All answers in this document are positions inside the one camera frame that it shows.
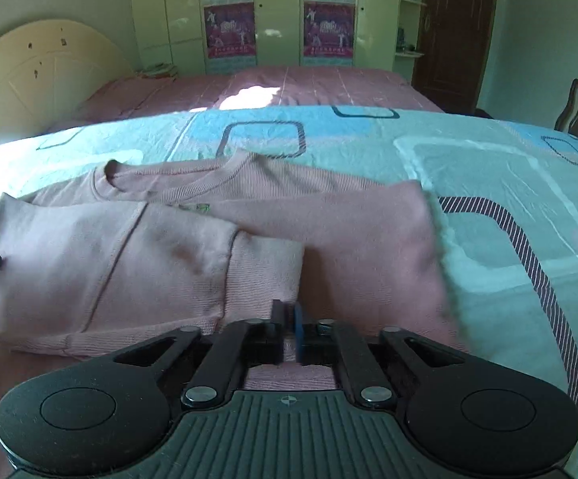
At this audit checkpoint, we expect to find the pink sweatshirt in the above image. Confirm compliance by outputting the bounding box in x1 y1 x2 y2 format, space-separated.
0 151 459 478

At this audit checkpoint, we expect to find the cream round headboard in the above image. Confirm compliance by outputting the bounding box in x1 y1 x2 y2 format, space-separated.
0 20 134 144

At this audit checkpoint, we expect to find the light blue patterned bedsheet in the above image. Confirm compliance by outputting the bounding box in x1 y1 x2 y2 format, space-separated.
0 104 578 425

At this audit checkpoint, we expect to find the cream wardrobe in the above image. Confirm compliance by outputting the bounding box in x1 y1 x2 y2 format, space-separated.
131 0 400 75

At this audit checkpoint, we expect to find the lower left pink poster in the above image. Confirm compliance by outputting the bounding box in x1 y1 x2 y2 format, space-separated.
204 2 257 58

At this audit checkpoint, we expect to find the pink poster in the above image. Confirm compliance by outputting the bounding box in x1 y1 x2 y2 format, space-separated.
303 2 355 59
204 2 257 58

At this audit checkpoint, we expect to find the pink bed cover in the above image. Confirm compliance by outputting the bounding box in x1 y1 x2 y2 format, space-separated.
48 66 441 132

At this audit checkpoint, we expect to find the lower right pink poster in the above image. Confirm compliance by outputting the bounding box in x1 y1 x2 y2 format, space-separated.
303 2 355 59

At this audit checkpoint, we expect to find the dark brown wooden door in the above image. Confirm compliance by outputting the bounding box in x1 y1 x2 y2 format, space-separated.
412 0 497 115

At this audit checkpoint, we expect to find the corner shelf unit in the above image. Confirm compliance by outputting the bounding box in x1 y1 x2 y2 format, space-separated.
393 0 426 82

